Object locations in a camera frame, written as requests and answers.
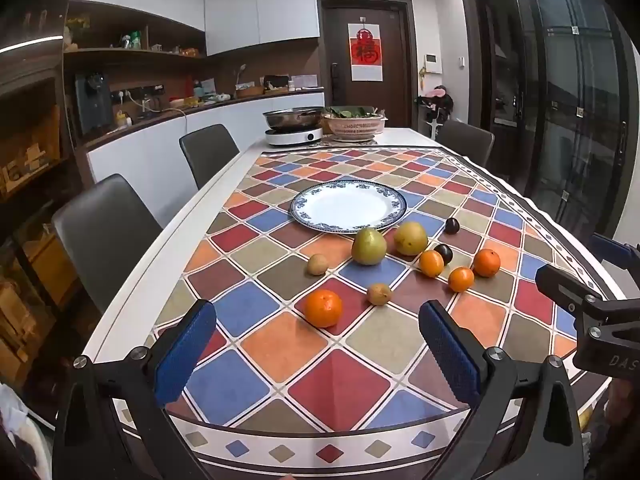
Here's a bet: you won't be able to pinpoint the pink plastic basket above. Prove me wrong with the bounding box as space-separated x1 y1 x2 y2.
322 112 387 142

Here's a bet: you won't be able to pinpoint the red door poster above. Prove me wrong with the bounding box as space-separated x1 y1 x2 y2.
348 23 385 82

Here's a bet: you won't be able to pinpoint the blue rimmed white plate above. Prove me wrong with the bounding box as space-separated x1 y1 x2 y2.
289 180 408 234

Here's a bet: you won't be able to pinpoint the colourful checkered tablecloth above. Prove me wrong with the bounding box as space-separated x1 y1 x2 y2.
82 146 621 466

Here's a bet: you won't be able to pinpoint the black counter appliance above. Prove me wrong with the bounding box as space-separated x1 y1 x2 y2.
75 74 114 134

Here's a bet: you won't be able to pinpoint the grey dining chair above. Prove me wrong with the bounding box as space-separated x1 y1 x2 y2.
179 123 241 191
51 174 163 311
436 120 496 168

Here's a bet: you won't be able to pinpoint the white counter cabinets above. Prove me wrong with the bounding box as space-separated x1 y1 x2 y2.
85 91 326 191

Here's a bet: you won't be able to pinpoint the dark framed glass door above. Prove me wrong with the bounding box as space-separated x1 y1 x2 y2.
459 0 637 261

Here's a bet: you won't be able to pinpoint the white upper cabinets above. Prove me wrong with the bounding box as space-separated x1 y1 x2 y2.
70 0 321 57

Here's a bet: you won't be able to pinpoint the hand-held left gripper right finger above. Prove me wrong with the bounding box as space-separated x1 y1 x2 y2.
418 300 586 480

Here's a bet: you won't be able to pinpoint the yellow pear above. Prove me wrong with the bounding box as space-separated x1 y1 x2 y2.
393 221 429 257

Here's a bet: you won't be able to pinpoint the pink child seat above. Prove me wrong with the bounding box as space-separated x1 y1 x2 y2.
418 85 455 137

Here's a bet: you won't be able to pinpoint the green leafy vegetables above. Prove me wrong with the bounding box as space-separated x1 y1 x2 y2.
325 105 386 120

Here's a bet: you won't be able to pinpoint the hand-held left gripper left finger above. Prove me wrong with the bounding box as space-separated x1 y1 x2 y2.
52 299 217 480

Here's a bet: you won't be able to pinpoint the dark wooden door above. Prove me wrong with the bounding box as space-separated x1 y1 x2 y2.
316 0 416 131

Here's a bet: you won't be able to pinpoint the orange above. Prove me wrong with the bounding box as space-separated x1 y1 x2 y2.
473 248 502 278
448 266 475 293
418 250 445 279
304 289 344 328

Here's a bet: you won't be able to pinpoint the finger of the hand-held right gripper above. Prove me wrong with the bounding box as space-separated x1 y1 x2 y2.
535 263 640 344
591 232 640 267

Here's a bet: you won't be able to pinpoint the white induction cooker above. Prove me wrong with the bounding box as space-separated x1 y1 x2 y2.
263 126 324 147

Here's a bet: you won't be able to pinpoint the green pear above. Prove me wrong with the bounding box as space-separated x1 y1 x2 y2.
351 227 388 266

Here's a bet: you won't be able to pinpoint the steel pan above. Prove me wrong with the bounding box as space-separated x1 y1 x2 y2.
262 106 326 130

